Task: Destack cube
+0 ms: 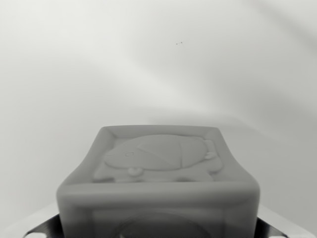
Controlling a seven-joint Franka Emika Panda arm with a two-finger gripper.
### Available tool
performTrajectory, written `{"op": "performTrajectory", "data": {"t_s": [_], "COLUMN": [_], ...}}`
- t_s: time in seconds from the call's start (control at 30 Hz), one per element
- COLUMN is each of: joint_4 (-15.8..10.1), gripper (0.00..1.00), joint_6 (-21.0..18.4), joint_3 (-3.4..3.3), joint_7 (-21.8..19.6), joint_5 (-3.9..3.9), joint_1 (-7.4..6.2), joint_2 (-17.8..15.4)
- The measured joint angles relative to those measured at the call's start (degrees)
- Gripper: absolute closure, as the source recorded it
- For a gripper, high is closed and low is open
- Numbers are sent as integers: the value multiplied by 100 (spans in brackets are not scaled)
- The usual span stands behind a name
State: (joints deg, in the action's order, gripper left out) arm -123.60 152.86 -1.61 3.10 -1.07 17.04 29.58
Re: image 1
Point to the black-tipped silver gripper left finger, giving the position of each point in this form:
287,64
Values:
42,226

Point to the black-tipped silver gripper right finger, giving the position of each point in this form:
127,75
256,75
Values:
272,228

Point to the grey rubber embossed cube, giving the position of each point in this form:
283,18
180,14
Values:
158,188

